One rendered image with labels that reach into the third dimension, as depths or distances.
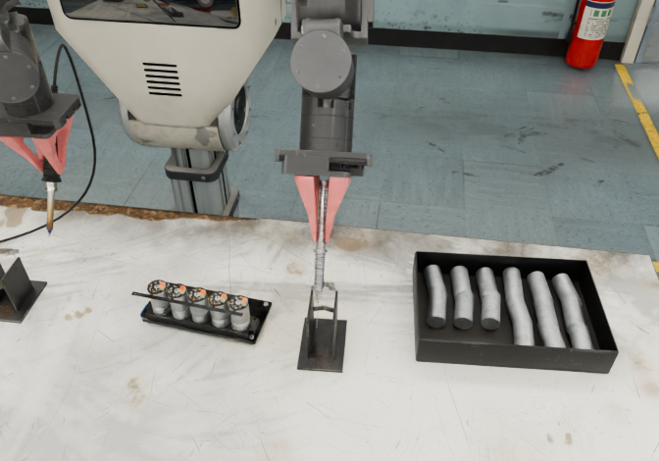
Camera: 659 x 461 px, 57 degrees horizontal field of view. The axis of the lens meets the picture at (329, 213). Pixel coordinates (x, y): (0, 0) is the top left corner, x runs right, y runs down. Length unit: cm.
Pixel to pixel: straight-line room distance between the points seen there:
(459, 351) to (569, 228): 151
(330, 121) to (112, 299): 44
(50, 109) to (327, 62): 38
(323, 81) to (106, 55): 61
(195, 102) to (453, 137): 167
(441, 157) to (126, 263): 172
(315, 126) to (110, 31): 54
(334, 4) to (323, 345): 42
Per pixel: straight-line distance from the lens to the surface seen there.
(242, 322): 79
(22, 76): 72
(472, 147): 257
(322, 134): 64
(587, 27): 322
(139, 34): 108
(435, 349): 78
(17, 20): 79
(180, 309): 82
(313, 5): 66
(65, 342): 88
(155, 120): 115
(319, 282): 67
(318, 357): 79
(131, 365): 83
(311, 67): 57
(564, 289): 90
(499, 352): 79
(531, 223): 224
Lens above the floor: 139
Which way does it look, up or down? 40 degrees down
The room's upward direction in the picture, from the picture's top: straight up
